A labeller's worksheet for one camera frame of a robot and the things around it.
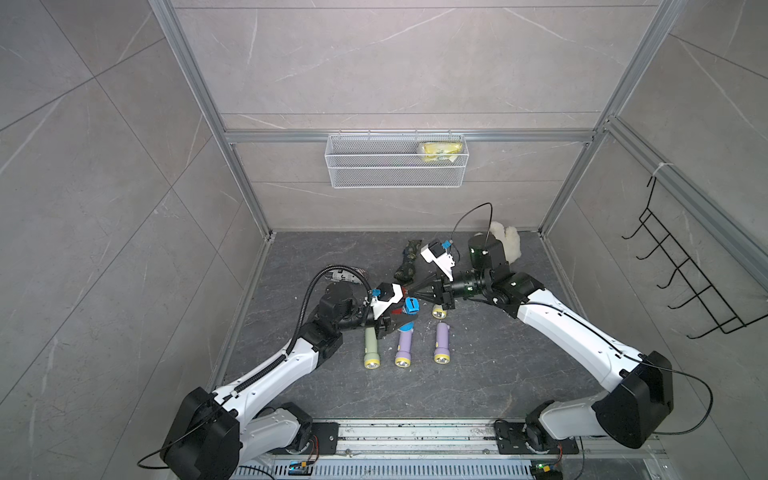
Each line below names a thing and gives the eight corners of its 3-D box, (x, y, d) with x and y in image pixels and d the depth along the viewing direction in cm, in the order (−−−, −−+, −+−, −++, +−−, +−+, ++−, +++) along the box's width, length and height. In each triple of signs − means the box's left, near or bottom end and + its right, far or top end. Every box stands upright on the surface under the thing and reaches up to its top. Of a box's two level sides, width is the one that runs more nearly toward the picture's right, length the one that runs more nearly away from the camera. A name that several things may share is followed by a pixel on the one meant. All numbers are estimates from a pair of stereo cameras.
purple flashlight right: (434, 364, 88) (435, 360, 85) (434, 326, 96) (435, 321, 93) (449, 365, 88) (450, 361, 85) (447, 327, 95) (449, 322, 93)
